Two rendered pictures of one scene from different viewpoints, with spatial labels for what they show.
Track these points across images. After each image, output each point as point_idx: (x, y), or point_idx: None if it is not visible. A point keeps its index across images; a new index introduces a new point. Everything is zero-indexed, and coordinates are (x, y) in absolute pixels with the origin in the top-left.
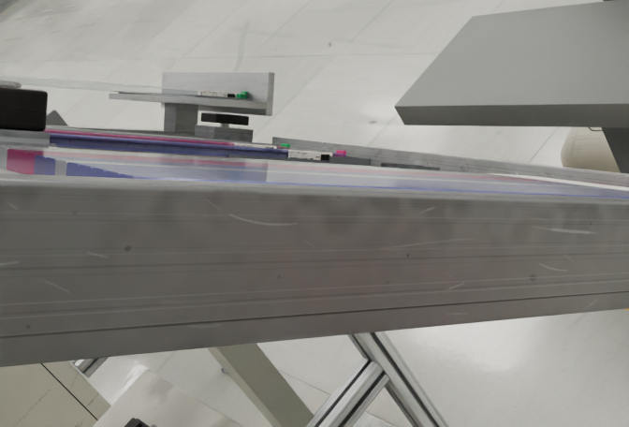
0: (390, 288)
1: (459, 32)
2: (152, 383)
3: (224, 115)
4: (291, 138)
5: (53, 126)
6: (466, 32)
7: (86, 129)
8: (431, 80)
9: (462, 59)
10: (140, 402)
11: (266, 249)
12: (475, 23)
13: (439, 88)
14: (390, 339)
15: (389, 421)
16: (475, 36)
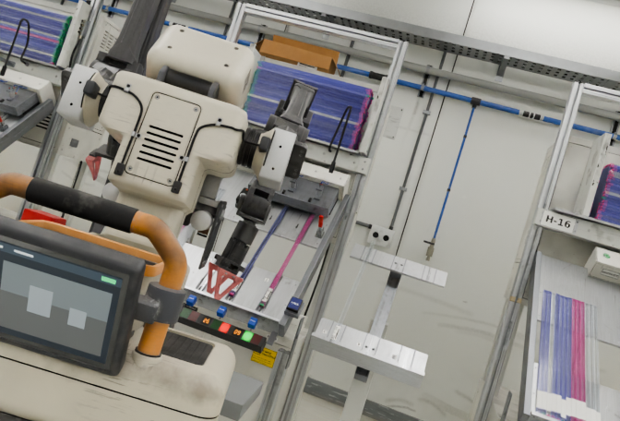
0: None
1: (245, 399)
2: (288, 338)
3: (291, 298)
4: (268, 316)
5: (378, 306)
6: (239, 396)
7: (310, 268)
8: (246, 382)
9: (232, 383)
10: (287, 336)
11: None
12: (236, 399)
13: (237, 377)
14: None
15: None
16: (231, 391)
